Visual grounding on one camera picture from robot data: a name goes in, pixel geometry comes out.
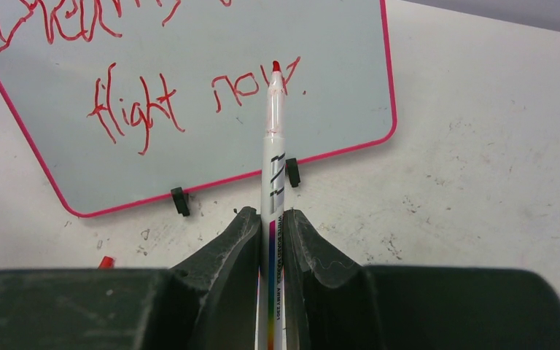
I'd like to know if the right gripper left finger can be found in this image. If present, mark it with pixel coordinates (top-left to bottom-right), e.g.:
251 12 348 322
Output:
0 207 261 349

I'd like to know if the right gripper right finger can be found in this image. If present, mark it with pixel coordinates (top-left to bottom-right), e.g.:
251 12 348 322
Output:
283 209 560 349

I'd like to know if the red marker cap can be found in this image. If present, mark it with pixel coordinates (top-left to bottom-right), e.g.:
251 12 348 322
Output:
98 256 115 269

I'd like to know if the white marker pen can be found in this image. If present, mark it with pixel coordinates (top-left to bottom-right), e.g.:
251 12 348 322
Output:
257 61 286 349

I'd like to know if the pink framed whiteboard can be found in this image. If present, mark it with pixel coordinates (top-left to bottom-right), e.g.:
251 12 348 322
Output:
0 1 397 217

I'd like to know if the black whiteboard foot clip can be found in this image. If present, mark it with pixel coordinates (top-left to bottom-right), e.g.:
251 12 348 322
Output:
285 158 301 188

